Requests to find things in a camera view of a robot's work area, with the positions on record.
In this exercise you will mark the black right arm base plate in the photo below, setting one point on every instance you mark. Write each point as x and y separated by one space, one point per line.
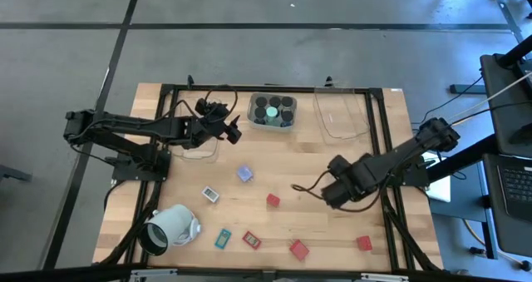
403 181

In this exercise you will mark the teal digital thermometer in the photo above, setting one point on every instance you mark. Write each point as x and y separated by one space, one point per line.
223 238

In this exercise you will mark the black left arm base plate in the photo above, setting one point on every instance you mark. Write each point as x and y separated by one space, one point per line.
137 174

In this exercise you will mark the white digital thermometer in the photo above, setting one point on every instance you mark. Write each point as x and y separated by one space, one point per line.
210 194

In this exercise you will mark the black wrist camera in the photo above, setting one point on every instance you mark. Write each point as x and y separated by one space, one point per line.
212 107
338 164

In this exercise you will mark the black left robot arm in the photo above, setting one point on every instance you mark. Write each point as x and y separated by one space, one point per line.
137 126

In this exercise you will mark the grey furniture leg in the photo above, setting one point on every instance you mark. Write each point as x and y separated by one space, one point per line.
12 173

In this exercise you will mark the black aluminium table frame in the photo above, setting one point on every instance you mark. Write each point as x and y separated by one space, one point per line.
270 87

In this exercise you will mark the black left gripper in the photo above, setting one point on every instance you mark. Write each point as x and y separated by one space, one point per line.
208 130

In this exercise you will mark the grey metal stand rail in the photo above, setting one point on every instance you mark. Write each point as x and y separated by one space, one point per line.
503 9

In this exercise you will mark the small red block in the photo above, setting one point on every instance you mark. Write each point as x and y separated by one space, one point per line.
273 200
364 243

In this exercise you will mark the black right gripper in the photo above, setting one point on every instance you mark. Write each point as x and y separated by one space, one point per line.
359 180

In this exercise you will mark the white plastic storage bin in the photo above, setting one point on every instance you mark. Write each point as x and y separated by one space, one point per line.
270 129

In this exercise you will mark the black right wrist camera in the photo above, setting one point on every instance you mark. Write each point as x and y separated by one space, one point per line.
338 164

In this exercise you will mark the red digital thermometer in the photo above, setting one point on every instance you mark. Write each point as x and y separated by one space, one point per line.
252 240

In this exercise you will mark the large red block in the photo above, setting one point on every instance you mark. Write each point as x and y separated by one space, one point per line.
299 250

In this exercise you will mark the black laptop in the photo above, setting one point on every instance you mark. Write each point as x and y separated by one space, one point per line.
515 190

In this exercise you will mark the black horizontal beam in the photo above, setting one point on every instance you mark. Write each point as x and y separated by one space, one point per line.
62 275

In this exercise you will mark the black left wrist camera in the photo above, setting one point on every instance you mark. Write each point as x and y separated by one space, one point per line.
212 107

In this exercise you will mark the blue wall charger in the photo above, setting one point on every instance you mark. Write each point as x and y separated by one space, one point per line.
244 174

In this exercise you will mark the black floor stand foot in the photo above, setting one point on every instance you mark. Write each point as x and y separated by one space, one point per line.
467 89

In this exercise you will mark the black cart top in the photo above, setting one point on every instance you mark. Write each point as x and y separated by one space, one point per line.
498 107

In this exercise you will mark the clear plastic container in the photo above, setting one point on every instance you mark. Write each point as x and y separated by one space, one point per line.
199 155
341 115

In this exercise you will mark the white flat box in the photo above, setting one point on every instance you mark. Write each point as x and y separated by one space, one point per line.
440 190

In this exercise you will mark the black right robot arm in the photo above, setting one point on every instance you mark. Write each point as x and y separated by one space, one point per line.
407 149

